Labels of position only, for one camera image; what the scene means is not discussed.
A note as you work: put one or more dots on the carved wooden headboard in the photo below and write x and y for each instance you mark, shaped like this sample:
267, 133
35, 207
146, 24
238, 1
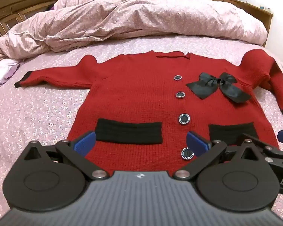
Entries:
11, 11

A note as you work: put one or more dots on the red knit cardigan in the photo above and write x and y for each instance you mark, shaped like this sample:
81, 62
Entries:
141, 103

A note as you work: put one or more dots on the pink floral quilt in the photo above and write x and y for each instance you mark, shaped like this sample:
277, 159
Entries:
136, 16

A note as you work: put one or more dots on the purple and white pillow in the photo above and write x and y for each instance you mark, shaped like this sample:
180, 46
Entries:
2, 73

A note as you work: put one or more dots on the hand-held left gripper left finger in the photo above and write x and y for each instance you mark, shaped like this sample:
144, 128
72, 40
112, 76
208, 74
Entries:
86, 143

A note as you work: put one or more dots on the pink floral bed sheet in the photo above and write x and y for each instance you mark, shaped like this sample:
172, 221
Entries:
35, 113

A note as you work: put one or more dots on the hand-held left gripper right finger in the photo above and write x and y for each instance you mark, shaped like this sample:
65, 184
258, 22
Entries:
197, 143

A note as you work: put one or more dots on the wooden bed side board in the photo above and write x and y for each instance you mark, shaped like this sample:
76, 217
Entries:
257, 11

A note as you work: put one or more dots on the small blue object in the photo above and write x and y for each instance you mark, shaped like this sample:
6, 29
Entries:
266, 9

